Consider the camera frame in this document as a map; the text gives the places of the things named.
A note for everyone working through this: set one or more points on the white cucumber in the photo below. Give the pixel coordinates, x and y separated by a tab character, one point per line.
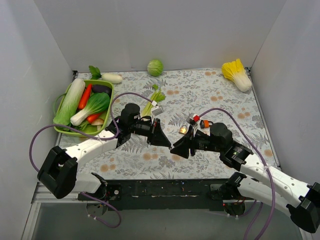
112	78

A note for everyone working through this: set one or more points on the brass padlock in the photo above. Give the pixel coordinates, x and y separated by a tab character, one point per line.
183	129

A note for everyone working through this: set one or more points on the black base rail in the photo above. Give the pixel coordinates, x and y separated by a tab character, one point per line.
170	194

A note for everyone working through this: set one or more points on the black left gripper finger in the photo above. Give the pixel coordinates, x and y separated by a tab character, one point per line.
156	125
159	139

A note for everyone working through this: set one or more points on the celery stalk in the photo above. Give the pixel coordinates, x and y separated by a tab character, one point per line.
155	98

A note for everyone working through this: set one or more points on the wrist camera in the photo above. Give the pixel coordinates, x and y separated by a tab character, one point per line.
156	110
193	120

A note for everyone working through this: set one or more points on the orange carrot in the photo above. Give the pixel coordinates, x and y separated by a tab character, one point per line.
85	97

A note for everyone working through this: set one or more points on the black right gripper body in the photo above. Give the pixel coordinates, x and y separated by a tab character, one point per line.
191	142

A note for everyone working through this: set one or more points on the green leafy herb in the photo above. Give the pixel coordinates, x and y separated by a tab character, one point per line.
95	72

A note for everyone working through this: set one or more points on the red pepper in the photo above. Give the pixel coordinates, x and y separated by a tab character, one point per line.
93	117

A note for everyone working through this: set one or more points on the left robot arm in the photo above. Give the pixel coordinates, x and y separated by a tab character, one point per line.
59	172

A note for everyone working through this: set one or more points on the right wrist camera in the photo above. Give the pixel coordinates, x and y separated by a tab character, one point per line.
193	120

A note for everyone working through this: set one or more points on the brown mushroom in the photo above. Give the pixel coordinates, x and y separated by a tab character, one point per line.
98	122

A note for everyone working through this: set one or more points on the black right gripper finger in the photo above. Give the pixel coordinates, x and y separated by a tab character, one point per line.
189	139
181	151

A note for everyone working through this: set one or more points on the round green cabbage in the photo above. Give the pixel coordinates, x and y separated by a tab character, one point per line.
155	67

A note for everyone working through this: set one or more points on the green bok choy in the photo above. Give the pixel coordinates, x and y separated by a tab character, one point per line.
97	103

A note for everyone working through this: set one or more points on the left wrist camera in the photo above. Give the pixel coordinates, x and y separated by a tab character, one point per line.
156	110

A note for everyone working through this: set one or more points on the green plastic basket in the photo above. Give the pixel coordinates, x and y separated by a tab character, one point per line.
86	127

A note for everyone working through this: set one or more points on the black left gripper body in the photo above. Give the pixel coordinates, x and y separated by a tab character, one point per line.
154	130

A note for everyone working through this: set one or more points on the long green white cabbage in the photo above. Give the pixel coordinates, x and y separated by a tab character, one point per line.
70	103

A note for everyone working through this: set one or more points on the purple eggplant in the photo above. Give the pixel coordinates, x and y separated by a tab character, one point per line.
98	88

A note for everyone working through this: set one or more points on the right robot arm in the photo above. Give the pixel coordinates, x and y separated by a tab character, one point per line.
297	199

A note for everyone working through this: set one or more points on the yellow napa cabbage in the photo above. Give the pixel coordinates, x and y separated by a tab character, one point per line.
235	72

